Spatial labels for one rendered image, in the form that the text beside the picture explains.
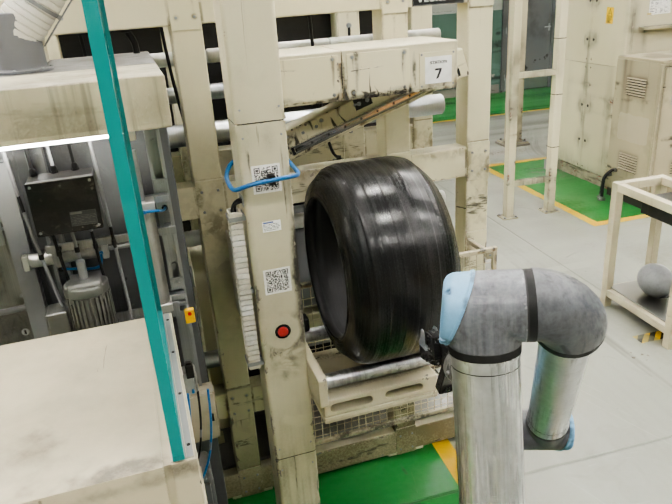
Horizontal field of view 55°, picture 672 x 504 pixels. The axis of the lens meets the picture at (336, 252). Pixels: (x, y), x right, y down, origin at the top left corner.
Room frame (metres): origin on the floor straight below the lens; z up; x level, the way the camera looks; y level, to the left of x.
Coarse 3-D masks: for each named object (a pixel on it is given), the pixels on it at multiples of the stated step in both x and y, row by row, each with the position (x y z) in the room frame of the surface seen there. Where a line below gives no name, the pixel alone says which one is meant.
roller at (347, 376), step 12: (396, 360) 1.64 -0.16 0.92; (408, 360) 1.64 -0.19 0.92; (420, 360) 1.65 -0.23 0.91; (336, 372) 1.59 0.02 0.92; (348, 372) 1.59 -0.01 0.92; (360, 372) 1.60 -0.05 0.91; (372, 372) 1.60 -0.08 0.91; (384, 372) 1.61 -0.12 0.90; (396, 372) 1.63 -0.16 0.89; (336, 384) 1.57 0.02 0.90
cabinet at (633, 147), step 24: (624, 72) 5.61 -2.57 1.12; (648, 72) 5.32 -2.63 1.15; (624, 96) 5.58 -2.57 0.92; (648, 96) 5.29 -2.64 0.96; (624, 120) 5.54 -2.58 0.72; (648, 120) 5.26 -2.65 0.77; (624, 144) 5.51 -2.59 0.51; (648, 144) 5.23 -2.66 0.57; (624, 168) 5.48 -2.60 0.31; (648, 168) 5.19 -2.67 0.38; (648, 192) 5.19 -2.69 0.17
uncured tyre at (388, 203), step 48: (336, 192) 1.65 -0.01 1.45; (384, 192) 1.62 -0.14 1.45; (432, 192) 1.65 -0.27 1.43; (336, 240) 2.04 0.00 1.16; (384, 240) 1.52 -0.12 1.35; (432, 240) 1.54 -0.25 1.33; (336, 288) 1.97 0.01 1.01; (384, 288) 1.47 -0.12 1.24; (432, 288) 1.50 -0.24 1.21; (336, 336) 1.68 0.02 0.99; (384, 336) 1.48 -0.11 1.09
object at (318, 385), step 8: (312, 360) 1.62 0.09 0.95; (312, 368) 1.58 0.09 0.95; (320, 368) 1.58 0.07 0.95; (312, 376) 1.57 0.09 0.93; (320, 376) 1.54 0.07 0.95; (312, 384) 1.58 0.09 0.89; (320, 384) 1.52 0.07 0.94; (312, 392) 1.59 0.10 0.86; (320, 392) 1.52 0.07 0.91; (320, 400) 1.52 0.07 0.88; (328, 400) 1.52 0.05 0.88
